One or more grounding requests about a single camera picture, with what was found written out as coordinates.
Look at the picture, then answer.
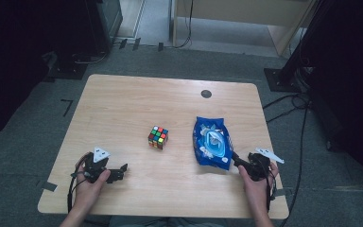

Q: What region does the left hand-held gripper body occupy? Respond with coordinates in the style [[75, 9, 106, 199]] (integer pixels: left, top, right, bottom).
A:
[[83, 147, 112, 183]]

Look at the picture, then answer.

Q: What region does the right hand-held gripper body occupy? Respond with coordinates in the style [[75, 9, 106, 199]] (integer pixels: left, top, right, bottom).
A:
[[248, 147, 285, 183]]

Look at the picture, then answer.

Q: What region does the blue wet wipes pack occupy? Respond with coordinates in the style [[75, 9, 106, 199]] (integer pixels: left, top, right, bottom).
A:
[[192, 116, 234, 171]]

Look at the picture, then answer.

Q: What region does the multicoloured puzzle cube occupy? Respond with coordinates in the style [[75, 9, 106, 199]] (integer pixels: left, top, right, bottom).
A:
[[147, 126, 169, 150]]

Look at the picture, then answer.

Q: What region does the person's right hand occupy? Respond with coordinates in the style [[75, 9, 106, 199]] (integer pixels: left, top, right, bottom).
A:
[[237, 162, 279, 206]]

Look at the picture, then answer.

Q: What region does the person's left hand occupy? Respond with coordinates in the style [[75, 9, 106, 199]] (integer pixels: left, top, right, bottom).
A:
[[74, 151, 112, 206]]

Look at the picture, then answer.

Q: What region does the grey tape strip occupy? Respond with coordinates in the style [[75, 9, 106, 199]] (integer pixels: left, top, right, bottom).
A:
[[272, 187, 287, 198], [42, 181, 59, 192]]

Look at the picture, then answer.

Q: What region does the black angled floor tape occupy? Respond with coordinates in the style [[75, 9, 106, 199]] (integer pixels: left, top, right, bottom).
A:
[[60, 98, 74, 117]]

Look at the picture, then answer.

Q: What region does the black stand base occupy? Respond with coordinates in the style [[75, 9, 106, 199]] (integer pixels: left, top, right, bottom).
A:
[[45, 51, 88, 80]]

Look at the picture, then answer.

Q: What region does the black metal stand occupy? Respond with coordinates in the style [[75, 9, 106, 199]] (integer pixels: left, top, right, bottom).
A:
[[263, 0, 327, 94]]

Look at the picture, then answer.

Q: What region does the dark monitor cabinet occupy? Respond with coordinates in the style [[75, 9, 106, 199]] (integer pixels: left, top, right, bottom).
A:
[[84, 0, 124, 57]]

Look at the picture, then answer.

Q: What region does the light wooden cabinet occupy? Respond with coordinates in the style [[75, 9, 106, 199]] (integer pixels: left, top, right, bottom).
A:
[[171, 0, 317, 58]]

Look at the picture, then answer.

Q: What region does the right hand-held gripper cable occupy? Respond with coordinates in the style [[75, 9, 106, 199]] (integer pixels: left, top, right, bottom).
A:
[[265, 164, 279, 213]]

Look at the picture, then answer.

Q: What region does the hand-held gripper cable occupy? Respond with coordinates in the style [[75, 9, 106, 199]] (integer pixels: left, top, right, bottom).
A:
[[265, 164, 279, 213], [67, 157, 88, 214]]

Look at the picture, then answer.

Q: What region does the long black floor cable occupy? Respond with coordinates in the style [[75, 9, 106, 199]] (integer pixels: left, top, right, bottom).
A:
[[278, 105, 310, 227]]

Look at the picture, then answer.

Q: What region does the left hand-held gripper cable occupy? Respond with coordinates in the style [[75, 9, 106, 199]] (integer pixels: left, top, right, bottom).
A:
[[67, 157, 88, 214]]

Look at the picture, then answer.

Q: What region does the black looped floor cable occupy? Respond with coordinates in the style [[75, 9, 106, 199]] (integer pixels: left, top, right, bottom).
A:
[[262, 92, 312, 124]]

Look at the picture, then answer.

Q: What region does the black hanging cable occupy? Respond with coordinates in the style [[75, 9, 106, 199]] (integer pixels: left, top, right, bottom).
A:
[[173, 0, 194, 49]]

